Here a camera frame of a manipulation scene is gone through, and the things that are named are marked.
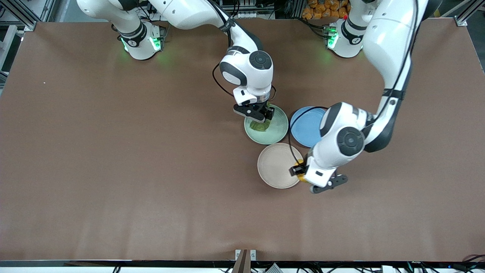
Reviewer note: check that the green lettuce leaf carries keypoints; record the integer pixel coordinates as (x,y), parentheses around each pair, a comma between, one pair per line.
(259,126)

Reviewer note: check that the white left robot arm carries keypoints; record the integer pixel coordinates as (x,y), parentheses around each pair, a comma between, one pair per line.
(390,41)

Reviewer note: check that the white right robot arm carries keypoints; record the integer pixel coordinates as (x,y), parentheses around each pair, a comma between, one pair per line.
(189,13)

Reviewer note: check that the mint green round plate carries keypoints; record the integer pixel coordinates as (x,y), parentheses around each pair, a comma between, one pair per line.
(276,132)

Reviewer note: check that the beige round plate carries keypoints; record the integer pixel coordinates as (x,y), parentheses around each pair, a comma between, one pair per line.
(276,167)

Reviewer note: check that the blue round plate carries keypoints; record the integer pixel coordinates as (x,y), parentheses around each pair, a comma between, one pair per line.
(305,127)

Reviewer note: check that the brown wooden strip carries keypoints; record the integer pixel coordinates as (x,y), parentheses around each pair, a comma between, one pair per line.
(241,263)

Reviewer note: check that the bag of orange items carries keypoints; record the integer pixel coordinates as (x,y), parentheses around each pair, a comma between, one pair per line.
(325,8)

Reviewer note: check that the silver metal table bracket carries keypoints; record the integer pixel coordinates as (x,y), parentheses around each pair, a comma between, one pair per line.
(245,254)

